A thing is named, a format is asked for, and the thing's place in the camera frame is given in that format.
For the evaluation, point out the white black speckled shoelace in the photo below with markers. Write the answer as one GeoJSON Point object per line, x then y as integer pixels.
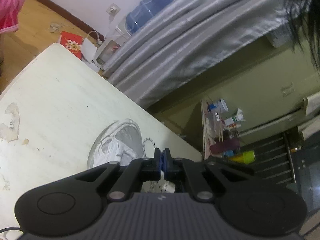
{"type": "Point", "coordinates": [149, 147]}

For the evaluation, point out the white paper cup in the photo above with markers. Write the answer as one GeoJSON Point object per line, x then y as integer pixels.
{"type": "Point", "coordinates": [219, 106]}

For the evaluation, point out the white mint sneaker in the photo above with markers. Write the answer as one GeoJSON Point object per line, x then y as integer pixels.
{"type": "Point", "coordinates": [121, 141]}

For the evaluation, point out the grey curtain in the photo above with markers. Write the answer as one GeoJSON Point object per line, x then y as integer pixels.
{"type": "Point", "coordinates": [184, 40]}

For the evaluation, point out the cluttered side table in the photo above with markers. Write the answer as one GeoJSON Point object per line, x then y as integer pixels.
{"type": "Point", "coordinates": [214, 131]}

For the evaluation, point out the white water dispenser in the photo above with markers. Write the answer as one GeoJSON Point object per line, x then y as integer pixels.
{"type": "Point", "coordinates": [114, 39]}

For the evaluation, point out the red gift box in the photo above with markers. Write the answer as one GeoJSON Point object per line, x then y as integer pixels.
{"type": "Point", "coordinates": [72, 42]}

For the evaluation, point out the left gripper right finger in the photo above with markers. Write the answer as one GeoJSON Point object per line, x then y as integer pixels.
{"type": "Point", "coordinates": [187, 177]}

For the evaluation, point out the white green tube box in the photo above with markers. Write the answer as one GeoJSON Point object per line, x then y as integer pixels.
{"type": "Point", "coordinates": [238, 117]}

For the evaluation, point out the white wall socket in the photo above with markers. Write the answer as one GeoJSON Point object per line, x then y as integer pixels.
{"type": "Point", "coordinates": [113, 9]}

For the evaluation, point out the dark red bottle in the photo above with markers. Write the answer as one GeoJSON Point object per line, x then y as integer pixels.
{"type": "Point", "coordinates": [224, 146]}

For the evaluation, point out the blue water bottle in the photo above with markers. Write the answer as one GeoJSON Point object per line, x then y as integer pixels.
{"type": "Point", "coordinates": [144, 12]}

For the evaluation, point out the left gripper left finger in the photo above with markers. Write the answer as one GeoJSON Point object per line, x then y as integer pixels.
{"type": "Point", "coordinates": [134, 175]}

